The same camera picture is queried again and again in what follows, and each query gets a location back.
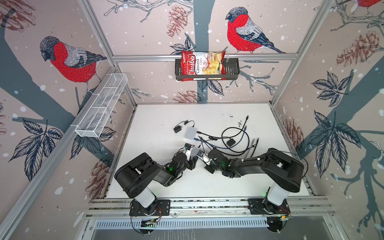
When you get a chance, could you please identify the white network switch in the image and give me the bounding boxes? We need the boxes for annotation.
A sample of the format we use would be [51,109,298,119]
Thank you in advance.
[184,126,198,141]
[190,147,204,158]

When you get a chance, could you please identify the aluminium mounting rail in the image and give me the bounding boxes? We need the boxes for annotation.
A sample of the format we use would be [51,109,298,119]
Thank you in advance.
[84,196,336,220]

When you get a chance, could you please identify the white wire mesh shelf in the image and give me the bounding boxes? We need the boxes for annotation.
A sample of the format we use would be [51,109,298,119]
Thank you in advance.
[75,73,128,138]

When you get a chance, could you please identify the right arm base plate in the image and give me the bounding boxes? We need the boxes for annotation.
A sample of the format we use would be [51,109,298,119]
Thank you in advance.
[247,198,291,216]

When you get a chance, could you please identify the red cassava chips bag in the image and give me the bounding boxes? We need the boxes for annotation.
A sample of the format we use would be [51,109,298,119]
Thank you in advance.
[181,51,226,82]

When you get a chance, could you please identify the black power adapter with cord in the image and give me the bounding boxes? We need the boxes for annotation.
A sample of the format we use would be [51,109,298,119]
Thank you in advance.
[173,120,195,134]

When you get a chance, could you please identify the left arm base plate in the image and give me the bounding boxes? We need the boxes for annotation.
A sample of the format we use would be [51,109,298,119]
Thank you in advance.
[129,199,171,217]

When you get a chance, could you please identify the green-booted black ethernet cable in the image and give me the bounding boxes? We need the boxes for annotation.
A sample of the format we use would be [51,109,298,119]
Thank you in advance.
[239,115,260,158]

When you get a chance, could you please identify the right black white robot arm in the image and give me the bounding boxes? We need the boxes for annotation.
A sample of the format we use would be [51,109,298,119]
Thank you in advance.
[205,148,305,207]

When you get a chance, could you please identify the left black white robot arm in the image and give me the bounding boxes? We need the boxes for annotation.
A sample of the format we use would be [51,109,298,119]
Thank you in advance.
[114,148,202,212]

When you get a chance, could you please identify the black wall basket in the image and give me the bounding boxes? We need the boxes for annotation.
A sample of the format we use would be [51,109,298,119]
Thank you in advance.
[175,59,240,82]

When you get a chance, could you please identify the dark blue ethernet cable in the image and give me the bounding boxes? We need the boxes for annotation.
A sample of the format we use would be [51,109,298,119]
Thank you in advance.
[194,125,248,150]

